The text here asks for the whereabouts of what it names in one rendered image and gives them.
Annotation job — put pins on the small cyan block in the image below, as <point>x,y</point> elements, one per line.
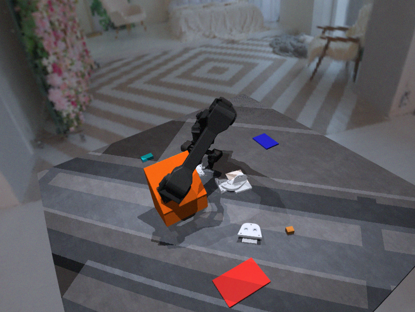
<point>147,157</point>

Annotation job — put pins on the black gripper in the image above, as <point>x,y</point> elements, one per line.
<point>213,156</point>

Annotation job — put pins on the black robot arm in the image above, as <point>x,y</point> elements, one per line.
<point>220,115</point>

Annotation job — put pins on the white metal mounting plate with holes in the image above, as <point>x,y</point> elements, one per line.
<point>219,182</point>

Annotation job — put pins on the blue flat plate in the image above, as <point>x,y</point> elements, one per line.
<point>265,141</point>

